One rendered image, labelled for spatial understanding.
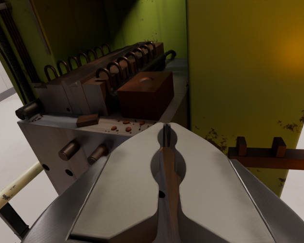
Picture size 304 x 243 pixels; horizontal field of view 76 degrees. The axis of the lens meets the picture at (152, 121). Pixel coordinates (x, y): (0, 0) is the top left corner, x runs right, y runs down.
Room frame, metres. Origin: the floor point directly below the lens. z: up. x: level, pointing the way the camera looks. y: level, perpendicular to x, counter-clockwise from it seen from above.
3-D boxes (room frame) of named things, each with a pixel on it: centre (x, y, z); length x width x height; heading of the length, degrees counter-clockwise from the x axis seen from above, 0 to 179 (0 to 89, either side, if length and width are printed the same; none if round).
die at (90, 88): (0.62, 0.09, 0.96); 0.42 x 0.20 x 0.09; 154
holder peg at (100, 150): (0.31, 0.12, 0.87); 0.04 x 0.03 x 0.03; 154
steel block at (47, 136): (0.61, 0.04, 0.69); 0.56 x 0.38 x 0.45; 154
